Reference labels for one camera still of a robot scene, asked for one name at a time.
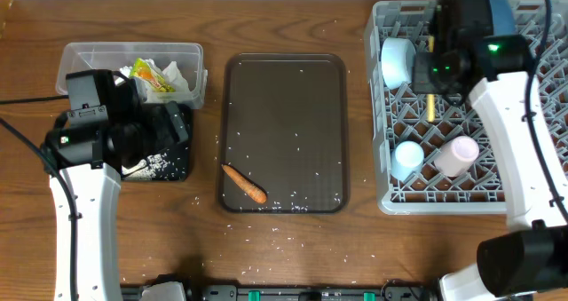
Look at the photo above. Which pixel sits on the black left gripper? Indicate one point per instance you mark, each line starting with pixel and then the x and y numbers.
pixel 176 122

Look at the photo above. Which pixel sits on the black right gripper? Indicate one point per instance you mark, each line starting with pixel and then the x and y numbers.
pixel 422 73

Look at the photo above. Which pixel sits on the dark blue plate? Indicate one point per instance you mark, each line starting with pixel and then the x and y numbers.
pixel 502 18

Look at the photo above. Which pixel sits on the white tissue paper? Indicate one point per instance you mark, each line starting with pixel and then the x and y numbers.
pixel 172 75

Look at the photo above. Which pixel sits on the green yellow snack wrapper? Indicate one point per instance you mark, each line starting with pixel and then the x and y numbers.
pixel 146 70

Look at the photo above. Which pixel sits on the yellow plastic spoon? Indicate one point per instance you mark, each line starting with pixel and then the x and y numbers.
pixel 431 114

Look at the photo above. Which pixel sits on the light blue rice bowl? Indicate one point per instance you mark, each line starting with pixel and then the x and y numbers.
pixel 397 62

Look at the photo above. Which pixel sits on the pink white cup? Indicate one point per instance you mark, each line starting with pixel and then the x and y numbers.
pixel 456 156

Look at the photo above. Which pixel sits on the orange carrot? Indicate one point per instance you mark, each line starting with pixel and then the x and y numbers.
pixel 248 187

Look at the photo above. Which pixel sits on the light blue cup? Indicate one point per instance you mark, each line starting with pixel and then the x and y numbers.
pixel 407 158

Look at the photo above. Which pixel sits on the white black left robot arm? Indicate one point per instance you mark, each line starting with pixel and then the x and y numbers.
pixel 107 128

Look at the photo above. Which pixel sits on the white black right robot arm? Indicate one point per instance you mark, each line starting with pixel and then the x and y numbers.
pixel 475 52

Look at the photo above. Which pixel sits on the clear plastic waste bin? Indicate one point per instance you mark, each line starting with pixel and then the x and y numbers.
pixel 79 57

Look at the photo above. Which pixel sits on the black rectangular tray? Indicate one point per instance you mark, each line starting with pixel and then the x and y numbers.
pixel 170 164

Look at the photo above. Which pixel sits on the dark brown serving tray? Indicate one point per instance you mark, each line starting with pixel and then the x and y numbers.
pixel 284 128

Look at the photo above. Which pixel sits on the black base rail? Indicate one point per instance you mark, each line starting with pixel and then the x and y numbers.
pixel 284 293

